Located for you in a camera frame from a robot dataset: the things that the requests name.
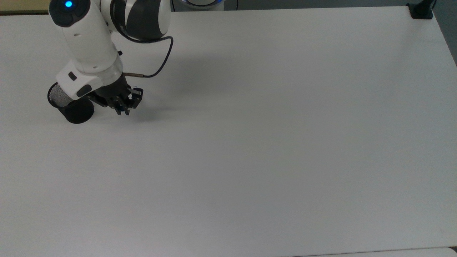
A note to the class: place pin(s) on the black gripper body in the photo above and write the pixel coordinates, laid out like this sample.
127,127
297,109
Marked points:
114,91

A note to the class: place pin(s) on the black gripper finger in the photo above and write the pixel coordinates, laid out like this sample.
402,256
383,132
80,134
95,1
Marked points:
117,107
127,109

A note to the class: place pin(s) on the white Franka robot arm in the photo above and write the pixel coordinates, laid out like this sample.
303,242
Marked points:
89,39

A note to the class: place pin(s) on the black mesh pen cup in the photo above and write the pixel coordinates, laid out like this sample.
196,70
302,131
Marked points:
76,112

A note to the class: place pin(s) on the yellow board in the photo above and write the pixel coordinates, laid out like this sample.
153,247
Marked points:
25,5

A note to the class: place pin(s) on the black table clamp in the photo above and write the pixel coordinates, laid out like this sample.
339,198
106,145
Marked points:
421,10

